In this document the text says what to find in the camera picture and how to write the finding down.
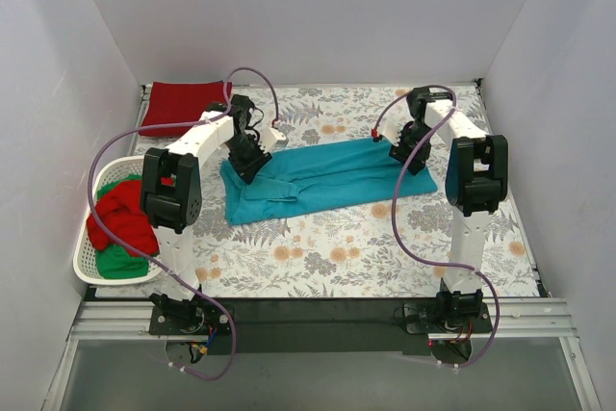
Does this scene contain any folded red t shirt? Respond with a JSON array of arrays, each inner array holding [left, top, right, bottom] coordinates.
[[141, 81, 224, 126]]

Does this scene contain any aluminium frame rail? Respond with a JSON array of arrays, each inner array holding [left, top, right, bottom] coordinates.
[[44, 298, 601, 410]]

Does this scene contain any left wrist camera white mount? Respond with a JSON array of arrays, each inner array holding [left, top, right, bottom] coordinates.
[[258, 121, 288, 152]]

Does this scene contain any white plastic laundry basket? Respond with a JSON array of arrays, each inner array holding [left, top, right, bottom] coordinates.
[[73, 155, 162, 286]]

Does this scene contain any teal t shirt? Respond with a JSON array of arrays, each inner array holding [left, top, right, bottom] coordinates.
[[219, 137, 439, 225]]

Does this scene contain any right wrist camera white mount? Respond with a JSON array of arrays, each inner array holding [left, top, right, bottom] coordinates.
[[371, 117, 404, 146]]

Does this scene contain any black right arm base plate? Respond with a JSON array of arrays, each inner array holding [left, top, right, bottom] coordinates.
[[402, 297, 493, 334]]

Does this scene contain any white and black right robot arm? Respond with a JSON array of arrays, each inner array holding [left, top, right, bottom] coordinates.
[[372, 85, 508, 333]]

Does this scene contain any crumpled green t shirt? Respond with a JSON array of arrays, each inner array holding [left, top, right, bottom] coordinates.
[[94, 172, 151, 281]]

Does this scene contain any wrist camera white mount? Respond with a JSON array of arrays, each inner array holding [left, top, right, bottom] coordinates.
[[371, 117, 404, 146], [258, 121, 288, 152]]

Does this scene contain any crumpled red t shirt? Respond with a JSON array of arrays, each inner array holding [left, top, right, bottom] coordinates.
[[87, 175, 159, 258]]

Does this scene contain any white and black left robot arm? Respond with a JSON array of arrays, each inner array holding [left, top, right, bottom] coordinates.
[[141, 95, 287, 334]]

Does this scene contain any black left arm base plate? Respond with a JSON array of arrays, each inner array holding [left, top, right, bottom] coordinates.
[[148, 294, 234, 335]]

